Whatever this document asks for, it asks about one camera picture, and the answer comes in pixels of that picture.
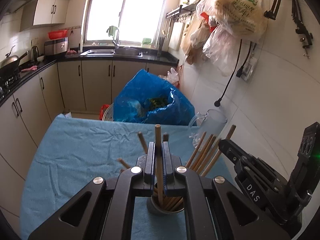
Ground brown paper bag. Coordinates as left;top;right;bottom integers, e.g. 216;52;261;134
180;17;210;64

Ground light blue towel tablecloth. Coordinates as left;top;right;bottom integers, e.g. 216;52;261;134
20;113;237;240

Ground beige kitchen base cabinets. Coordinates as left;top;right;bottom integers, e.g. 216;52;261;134
0;60;179;215

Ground small white plastic bag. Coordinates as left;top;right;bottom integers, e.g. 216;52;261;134
167;67;181;88

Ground black kitchen countertop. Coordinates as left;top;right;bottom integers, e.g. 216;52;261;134
0;50;180;108

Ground steel sink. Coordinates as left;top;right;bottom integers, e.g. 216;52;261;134
80;49;143;57

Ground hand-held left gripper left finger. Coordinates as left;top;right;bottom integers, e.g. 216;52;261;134
27;141;156;240

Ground beige wall cabinets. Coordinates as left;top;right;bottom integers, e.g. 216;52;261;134
20;0;80;32

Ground kitchen window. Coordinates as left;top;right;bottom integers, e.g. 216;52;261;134
82;0;184;46

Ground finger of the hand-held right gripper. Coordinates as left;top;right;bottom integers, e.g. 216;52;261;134
218;139;285;194

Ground wooden chopstick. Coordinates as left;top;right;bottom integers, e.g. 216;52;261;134
154;124;164;208

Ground blue plastic bag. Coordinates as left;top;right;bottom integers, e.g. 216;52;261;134
113;69;195;126

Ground dark wok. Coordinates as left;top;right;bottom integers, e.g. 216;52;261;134
0;51;30;74

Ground steel faucet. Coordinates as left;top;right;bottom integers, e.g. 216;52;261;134
112;27;121;49

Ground plastic bag of dried noodles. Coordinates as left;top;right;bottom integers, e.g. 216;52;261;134
204;0;268;42

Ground bundle of wooden chopsticks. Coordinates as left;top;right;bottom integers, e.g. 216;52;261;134
117;124;237;212

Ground white cutting board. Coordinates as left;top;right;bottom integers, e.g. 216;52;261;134
169;21;184;51

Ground gas stove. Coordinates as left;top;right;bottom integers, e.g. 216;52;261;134
0;72;21;98

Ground metal wall rack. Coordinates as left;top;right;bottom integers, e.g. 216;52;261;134
165;2;200;19

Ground black power cable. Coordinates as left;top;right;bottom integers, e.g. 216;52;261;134
214;39;253;107

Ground clear glass pitcher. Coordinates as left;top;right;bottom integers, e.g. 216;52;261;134
187;109;228;148

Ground dark utensils in holder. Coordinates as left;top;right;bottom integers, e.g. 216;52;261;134
157;36;166;56

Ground steel countertop appliance box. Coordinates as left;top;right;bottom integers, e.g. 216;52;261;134
44;37;69;55

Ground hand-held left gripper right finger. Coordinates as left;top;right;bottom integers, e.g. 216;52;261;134
162;141;292;240

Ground wall socket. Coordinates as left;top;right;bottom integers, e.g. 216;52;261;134
239;57;258;82

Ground red and white plastic bag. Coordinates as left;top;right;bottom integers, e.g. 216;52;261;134
196;0;218;28

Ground red plastic basin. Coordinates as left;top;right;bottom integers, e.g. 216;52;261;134
48;29;68;40

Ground steel pot with red handle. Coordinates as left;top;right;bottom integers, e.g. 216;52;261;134
100;104;115;122

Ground dark cylindrical utensil holder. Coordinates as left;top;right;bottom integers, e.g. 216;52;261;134
146;182;186;215

